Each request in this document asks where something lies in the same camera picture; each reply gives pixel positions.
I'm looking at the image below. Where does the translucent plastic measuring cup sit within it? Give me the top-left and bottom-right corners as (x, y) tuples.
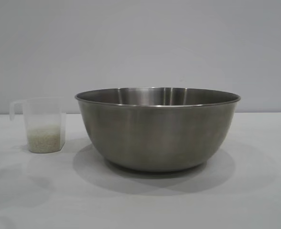
(10, 97), (67, 154)

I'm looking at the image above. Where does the stainless steel mixing bowl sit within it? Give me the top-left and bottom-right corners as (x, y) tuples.
(74, 87), (241, 173)

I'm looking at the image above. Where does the white raw rice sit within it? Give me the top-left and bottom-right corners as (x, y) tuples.
(28, 126), (60, 153)

